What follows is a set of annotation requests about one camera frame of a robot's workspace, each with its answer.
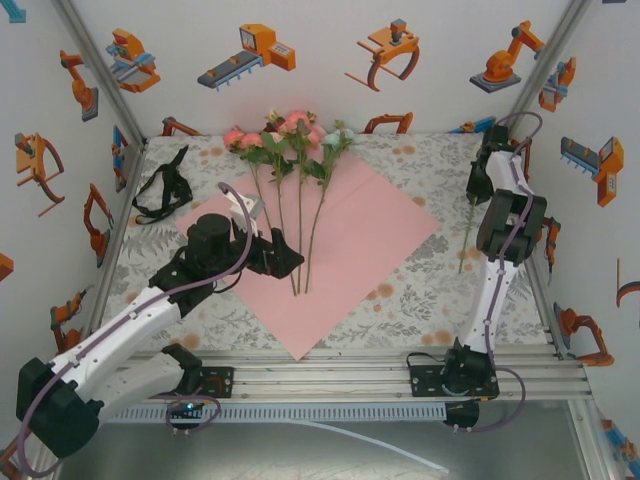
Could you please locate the cream white artificial rose stem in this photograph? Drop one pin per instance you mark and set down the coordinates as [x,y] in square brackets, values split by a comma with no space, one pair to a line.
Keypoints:
[467,235]

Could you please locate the pink and purple wrapping paper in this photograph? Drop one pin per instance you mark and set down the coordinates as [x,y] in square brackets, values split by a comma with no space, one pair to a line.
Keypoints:
[360,240]

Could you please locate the black ribbon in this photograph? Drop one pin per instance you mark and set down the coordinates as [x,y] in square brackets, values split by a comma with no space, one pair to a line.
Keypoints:
[179,156]

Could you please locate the pink cream bud flower stem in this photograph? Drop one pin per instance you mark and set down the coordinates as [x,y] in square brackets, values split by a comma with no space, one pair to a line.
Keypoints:
[277,150]

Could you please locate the pink twin-bloom artificial rose stem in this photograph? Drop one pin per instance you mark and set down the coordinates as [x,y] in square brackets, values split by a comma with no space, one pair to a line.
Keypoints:
[245,140]

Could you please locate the large pink artificial rose stem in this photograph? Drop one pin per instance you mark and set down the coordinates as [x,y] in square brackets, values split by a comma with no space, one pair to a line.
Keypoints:
[297,120]

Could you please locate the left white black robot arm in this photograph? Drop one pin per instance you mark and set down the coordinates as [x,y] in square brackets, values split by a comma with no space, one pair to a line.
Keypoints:
[115,330]

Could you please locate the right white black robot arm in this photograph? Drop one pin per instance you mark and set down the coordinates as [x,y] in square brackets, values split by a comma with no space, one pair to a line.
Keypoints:
[487,320]

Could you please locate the aluminium profile mounting platform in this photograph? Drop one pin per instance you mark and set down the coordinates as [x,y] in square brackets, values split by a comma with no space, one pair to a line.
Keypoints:
[325,380]

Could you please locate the floral patterned tablecloth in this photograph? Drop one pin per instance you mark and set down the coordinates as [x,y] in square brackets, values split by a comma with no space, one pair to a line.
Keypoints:
[400,335]

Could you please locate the black electronics board green LED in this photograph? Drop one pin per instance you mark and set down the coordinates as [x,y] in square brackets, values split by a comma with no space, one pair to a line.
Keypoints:
[187,410]

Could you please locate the aluminium side rail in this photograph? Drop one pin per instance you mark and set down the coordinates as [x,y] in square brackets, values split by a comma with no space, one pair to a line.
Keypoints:
[545,300]
[121,220]

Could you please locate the orange milling machine wall sticker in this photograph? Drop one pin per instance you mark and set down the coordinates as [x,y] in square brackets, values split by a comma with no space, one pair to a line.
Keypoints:
[555,97]
[132,60]

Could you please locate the orange conveyor machine wall sticker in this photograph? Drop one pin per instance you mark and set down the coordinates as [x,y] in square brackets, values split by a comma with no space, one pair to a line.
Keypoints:
[260,45]
[610,165]

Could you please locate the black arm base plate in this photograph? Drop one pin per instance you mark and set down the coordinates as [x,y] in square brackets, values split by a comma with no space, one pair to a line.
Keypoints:
[422,382]
[225,382]

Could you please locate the aluminium frame post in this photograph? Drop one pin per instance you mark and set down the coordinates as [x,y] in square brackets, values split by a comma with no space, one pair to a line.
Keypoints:
[555,47]
[127,117]

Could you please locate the orange claw gripper wall sticker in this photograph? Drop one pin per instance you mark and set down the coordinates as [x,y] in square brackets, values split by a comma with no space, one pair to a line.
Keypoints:
[37,155]
[395,45]

